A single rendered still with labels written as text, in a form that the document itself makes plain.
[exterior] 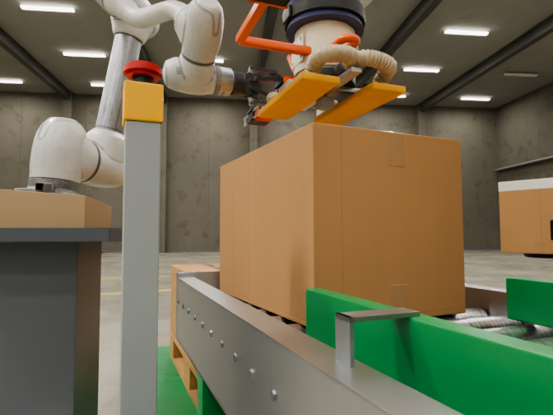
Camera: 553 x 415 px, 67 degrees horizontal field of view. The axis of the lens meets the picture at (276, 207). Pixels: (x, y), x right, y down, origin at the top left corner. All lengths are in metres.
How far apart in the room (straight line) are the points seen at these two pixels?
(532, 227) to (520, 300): 1.69
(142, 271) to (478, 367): 0.54
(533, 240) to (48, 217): 2.30
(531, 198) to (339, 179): 1.91
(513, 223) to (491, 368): 2.28
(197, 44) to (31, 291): 0.88
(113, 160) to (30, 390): 0.79
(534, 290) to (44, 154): 1.39
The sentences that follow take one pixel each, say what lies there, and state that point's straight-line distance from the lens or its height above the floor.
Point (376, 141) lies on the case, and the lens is 0.92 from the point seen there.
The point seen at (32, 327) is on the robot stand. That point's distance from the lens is 1.50.
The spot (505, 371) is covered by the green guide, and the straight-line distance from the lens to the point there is 0.42.
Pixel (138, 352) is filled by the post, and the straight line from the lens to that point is 0.79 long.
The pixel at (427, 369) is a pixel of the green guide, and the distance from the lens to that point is 0.49.
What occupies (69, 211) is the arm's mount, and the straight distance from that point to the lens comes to 1.40.
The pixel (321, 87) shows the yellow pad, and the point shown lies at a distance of 1.07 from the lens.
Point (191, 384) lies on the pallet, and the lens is 2.12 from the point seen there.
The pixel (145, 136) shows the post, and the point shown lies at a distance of 0.79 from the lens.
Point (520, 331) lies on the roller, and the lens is 0.96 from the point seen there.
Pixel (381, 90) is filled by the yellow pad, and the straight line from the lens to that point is 1.12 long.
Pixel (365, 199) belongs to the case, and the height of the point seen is 0.80.
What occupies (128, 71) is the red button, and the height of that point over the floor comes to 1.02.
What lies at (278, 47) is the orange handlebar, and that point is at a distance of 1.16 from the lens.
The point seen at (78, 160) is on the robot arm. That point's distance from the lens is 1.56.
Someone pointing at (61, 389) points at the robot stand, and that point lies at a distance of 1.51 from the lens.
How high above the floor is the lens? 0.73
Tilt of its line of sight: 4 degrees up
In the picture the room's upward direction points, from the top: straight up
